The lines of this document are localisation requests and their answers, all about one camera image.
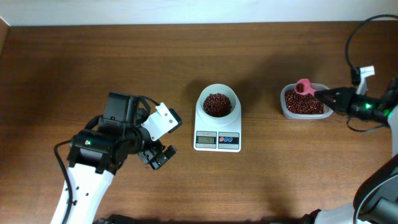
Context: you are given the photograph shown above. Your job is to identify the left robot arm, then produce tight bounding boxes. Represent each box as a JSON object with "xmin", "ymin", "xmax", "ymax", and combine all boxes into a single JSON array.
[{"xmin": 52, "ymin": 92, "xmax": 182, "ymax": 223}]

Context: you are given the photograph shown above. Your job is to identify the white round bowl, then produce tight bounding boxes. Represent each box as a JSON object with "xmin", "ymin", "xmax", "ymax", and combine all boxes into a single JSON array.
[{"xmin": 197, "ymin": 84, "xmax": 239, "ymax": 126}]

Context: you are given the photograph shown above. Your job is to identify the clear plastic bean container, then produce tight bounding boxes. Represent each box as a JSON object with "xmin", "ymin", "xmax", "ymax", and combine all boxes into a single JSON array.
[{"xmin": 280, "ymin": 84, "xmax": 333, "ymax": 120}]

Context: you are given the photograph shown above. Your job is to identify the left black camera cable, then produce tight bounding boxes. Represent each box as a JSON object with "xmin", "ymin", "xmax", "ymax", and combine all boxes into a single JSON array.
[{"xmin": 53, "ymin": 139, "xmax": 75, "ymax": 224}]

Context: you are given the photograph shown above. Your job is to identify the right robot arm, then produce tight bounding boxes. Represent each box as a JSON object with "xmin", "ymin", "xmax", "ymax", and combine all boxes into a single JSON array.
[{"xmin": 300, "ymin": 75, "xmax": 397, "ymax": 223}]

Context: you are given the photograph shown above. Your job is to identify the red beans in bowl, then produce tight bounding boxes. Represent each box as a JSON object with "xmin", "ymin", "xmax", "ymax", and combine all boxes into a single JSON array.
[{"xmin": 203, "ymin": 93, "xmax": 232, "ymax": 117}]

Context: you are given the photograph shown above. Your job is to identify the pink plastic scoop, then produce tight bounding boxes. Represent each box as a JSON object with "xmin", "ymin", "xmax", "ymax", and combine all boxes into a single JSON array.
[{"xmin": 295, "ymin": 78, "xmax": 316, "ymax": 96}]

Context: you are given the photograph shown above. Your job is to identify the white digital kitchen scale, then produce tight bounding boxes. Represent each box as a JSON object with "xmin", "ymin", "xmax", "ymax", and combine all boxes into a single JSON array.
[{"xmin": 193, "ymin": 93, "xmax": 242, "ymax": 152}]

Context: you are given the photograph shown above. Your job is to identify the red beans in container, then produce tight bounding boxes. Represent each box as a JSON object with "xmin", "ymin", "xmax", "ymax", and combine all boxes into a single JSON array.
[{"xmin": 284, "ymin": 90, "xmax": 325, "ymax": 114}]

